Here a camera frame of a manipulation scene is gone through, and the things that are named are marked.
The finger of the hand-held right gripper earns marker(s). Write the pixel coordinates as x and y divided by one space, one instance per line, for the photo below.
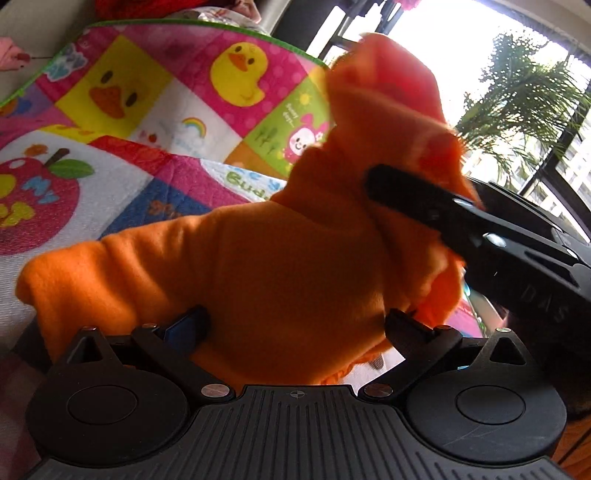
508 199
406 194

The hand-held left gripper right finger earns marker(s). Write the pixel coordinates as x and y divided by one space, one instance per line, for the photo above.
406 330

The colourful cartoon play mat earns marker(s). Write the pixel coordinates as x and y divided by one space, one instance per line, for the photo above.
161 106

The red plush toy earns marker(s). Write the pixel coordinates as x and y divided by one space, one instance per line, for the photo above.
134 5

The grey covered sofa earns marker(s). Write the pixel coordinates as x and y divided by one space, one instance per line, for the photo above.
41 23

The pink cloth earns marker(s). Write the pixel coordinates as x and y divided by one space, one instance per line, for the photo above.
7 53

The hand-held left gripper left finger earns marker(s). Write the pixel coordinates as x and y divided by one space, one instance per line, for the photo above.
182 325

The black window frame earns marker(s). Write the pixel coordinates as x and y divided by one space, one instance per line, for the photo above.
561 143

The palm plant in white pot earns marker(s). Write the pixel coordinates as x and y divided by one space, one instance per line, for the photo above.
517 92

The orange pumpkin costume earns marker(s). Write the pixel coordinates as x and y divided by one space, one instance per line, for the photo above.
277 277

